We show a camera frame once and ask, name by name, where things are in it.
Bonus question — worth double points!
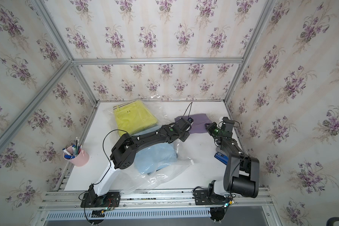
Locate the purple trousers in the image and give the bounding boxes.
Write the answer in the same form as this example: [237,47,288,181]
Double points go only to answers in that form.
[174,114,212,134]

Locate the light blue trousers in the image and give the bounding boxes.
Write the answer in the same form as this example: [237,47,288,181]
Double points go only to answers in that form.
[134,143,178,175]

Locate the clear plastic vacuum bag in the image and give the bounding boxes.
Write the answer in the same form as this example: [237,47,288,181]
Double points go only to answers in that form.
[96,100,194,193]

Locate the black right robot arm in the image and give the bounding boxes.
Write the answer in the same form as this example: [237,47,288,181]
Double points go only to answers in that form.
[205,118,260,198]

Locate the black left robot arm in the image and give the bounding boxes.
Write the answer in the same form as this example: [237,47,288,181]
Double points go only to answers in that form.
[88,117,194,199]

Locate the yellow-green folded trousers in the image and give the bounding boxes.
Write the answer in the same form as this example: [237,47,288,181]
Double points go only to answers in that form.
[113,100,158,136]

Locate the blue stapler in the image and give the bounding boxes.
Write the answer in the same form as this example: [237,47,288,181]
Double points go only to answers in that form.
[214,152,228,165]

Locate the pink pen cup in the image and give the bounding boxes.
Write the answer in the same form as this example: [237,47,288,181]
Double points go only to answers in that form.
[62,138,89,167]

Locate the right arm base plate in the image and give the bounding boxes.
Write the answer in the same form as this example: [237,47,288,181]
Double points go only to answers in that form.
[192,186,232,206]

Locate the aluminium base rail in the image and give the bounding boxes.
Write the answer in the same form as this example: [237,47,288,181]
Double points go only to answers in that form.
[30,187,282,226]

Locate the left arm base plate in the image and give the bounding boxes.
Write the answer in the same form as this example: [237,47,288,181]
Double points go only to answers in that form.
[80,191,121,208]

